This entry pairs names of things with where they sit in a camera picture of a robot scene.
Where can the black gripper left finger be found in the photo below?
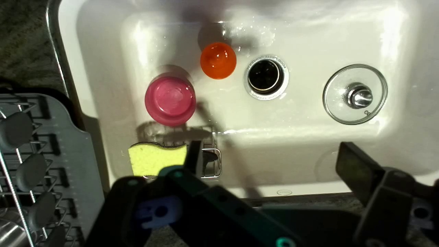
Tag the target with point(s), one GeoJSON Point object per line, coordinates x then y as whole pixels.
{"type": "Point", "coordinates": [194, 157]}

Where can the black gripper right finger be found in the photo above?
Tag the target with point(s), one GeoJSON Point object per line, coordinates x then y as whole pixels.
{"type": "Point", "coordinates": [359, 170]}

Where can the orange plastic cup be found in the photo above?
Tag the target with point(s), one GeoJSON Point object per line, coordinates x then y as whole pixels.
{"type": "Point", "coordinates": [217, 60]}

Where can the pink plastic cup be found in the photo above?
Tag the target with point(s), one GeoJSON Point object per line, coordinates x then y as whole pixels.
{"type": "Point", "coordinates": [171, 100]}

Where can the yellow sponge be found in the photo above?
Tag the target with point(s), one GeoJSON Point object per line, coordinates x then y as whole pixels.
{"type": "Point", "coordinates": [149, 159]}

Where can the clear sink stopper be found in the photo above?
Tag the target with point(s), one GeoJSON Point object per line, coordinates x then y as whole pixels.
{"type": "Point", "coordinates": [355, 93]}

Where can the white kitchen sink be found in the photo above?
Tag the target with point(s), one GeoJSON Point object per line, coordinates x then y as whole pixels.
{"type": "Point", "coordinates": [109, 50]}

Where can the sink drain opening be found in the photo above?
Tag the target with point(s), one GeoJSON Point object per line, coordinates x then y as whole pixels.
{"type": "Point", "coordinates": [267, 78]}

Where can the grey dish drying rack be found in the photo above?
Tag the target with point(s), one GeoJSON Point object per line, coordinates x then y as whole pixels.
{"type": "Point", "coordinates": [50, 183]}

